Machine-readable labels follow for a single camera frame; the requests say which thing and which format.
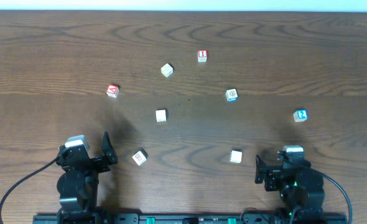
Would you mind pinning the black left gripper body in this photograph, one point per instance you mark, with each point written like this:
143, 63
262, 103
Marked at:
94, 161

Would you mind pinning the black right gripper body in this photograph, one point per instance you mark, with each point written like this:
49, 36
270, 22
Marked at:
272, 172

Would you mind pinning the blue number 2 block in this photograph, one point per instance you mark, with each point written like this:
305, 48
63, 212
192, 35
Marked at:
300, 115

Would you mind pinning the red letter I block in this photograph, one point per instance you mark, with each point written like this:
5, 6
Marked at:
202, 55

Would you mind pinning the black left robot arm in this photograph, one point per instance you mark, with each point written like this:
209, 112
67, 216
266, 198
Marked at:
78, 186

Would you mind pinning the white block near right arm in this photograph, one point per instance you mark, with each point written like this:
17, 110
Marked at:
236, 156

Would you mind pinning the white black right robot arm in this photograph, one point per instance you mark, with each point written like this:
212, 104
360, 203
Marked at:
300, 188

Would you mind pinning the white block black pattern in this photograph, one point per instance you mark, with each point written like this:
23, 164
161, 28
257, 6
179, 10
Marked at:
140, 157

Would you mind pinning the red letter A block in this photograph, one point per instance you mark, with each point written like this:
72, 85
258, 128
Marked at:
112, 91

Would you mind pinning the plain white block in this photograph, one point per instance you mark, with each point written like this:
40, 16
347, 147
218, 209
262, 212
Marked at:
161, 115

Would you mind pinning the blue-edged picture block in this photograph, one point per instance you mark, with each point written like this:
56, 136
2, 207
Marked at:
231, 95

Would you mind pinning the yellow-edged white block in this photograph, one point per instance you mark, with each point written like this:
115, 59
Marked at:
167, 70

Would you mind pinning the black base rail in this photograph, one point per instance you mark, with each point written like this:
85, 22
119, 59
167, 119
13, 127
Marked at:
247, 218

